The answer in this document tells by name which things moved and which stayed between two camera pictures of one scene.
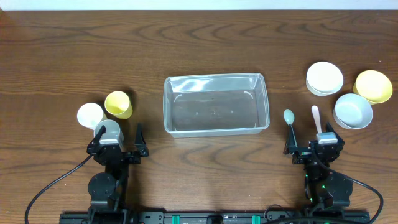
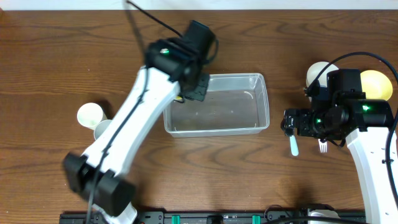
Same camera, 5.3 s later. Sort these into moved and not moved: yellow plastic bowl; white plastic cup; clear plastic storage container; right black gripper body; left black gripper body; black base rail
Moved: right black gripper body; left black gripper body
Not moved: black base rail; yellow plastic bowl; clear plastic storage container; white plastic cup
